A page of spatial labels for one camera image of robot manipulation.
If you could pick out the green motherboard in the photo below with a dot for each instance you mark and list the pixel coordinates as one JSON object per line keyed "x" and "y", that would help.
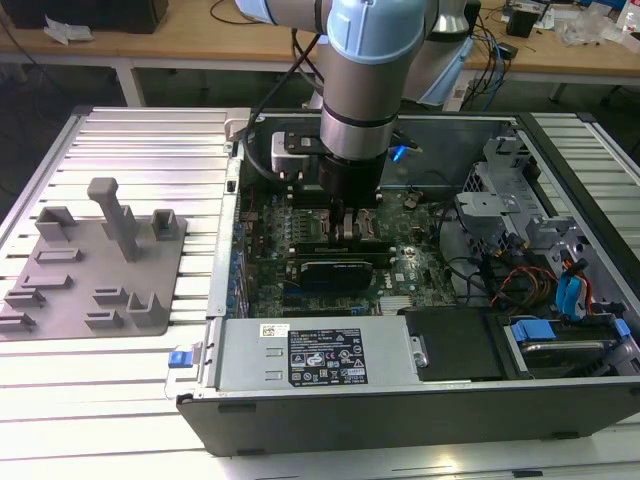
{"x": 425, "y": 280}

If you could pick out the black open PC case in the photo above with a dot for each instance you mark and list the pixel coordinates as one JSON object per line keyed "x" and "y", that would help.
{"x": 350, "y": 425}

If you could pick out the white printed tag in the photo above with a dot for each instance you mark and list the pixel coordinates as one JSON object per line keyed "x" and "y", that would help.
{"x": 457, "y": 95}

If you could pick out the small black box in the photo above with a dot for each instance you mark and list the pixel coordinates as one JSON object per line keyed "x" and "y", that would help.
{"x": 508, "y": 51}

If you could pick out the black graphics card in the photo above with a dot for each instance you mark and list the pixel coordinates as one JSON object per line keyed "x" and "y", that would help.
{"x": 335, "y": 276}

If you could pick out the crumpled white paper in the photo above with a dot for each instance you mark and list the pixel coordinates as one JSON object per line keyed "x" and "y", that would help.
{"x": 70, "y": 31}

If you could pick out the hard disk in blue carrier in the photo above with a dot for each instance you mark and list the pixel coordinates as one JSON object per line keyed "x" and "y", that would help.
{"x": 560, "y": 356}

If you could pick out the small silver heatsink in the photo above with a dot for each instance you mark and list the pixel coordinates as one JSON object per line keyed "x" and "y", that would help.
{"x": 398, "y": 305}

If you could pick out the blue case latch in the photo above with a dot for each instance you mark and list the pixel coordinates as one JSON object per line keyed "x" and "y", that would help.
{"x": 180, "y": 360}

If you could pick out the silver power supply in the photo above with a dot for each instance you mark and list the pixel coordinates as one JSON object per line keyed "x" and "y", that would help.
{"x": 250, "y": 355}

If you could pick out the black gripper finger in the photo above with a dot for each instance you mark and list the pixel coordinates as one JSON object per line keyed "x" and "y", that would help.
{"x": 361, "y": 222}
{"x": 338, "y": 220}

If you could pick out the silver metal drive cage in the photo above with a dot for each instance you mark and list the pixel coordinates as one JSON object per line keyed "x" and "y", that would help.
{"x": 492, "y": 205}

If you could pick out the grey parts rack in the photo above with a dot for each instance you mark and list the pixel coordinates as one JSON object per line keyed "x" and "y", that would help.
{"x": 100, "y": 280}

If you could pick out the black plastic shroud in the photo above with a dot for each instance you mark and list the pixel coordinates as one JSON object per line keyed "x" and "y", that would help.
{"x": 450, "y": 345}

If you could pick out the clear plastic bags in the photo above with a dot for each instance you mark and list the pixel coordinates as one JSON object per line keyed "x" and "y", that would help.
{"x": 580, "y": 30}

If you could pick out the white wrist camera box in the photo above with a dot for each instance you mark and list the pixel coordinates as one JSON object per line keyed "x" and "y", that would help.
{"x": 290, "y": 152}

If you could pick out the wooden desk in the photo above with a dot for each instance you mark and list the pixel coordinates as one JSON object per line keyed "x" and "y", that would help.
{"x": 175, "y": 45}

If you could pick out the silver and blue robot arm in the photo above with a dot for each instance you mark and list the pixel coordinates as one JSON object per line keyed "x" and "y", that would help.
{"x": 370, "y": 75}

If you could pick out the round coin battery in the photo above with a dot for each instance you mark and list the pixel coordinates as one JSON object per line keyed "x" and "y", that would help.
{"x": 410, "y": 202}

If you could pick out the black equipment box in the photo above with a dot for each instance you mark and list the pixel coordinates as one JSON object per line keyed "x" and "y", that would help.
{"x": 100, "y": 15}

